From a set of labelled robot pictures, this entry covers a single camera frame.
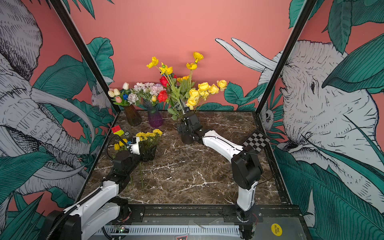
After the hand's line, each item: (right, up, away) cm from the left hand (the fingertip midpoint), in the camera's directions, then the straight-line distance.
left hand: (151, 143), depth 83 cm
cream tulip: (-24, +31, +8) cm, 40 cm away
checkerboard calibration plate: (+66, -1, +16) cm, 68 cm away
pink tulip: (-20, +25, +3) cm, 33 cm away
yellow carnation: (-12, +3, +18) cm, 22 cm away
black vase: (+19, +1, +18) cm, 26 cm away
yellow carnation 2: (-6, +4, +17) cm, 18 cm away
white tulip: (-20, +35, +10) cm, 42 cm away
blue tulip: (-17, +27, +4) cm, 33 cm away
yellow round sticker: (+64, -40, -12) cm, 77 cm away
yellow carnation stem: (-2, +5, +19) cm, 19 cm away
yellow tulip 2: (-21, -1, +8) cm, 23 cm away
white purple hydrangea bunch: (-1, +33, +7) cm, 33 cm away
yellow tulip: (-28, -4, +15) cm, 32 cm away
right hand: (+18, +13, +6) cm, 23 cm away
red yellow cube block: (-30, +6, +19) cm, 36 cm away
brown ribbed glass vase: (-20, +16, +22) cm, 33 cm away
